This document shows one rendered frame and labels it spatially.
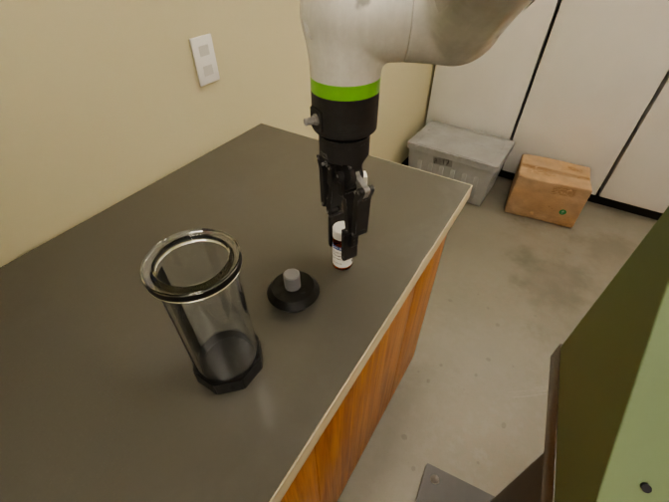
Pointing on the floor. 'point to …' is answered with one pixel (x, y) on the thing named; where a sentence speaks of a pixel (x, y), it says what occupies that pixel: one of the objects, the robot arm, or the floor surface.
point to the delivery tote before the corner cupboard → (460, 155)
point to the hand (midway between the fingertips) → (342, 236)
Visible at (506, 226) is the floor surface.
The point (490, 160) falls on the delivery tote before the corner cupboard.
